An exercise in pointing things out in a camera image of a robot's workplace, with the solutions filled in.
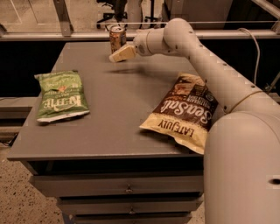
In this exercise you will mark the black office chair base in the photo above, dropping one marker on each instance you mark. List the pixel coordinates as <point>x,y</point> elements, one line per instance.
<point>118,11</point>

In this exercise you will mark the grey drawer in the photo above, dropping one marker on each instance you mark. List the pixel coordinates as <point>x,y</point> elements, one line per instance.
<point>134,205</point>
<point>122,183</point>
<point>141,218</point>

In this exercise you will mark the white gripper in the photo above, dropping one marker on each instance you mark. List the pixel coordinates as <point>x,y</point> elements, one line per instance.
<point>141,44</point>

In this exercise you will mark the brown Late July chip bag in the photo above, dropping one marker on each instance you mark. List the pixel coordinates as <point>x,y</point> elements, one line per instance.
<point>185,113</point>

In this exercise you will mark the bottom grey drawer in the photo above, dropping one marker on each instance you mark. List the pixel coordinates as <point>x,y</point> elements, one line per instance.
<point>141,218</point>

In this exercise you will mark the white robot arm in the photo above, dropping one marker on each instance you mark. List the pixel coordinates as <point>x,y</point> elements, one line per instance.
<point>242,154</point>

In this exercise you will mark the top grey drawer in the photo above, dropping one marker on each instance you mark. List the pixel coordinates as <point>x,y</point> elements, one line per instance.
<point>122,183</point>

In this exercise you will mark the metal window rail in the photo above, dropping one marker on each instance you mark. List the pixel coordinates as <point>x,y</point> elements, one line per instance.
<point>38,20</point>

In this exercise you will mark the grey drawer cabinet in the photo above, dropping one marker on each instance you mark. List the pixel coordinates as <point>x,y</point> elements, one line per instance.
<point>109,139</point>

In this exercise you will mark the orange soda can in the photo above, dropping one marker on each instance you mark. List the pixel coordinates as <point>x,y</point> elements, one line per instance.
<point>117,37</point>

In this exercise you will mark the green Kettle chip bag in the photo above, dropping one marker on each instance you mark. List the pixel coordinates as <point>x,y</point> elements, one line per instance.
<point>62,96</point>

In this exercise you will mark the middle grey drawer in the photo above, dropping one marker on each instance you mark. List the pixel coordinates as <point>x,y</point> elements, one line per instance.
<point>134,205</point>

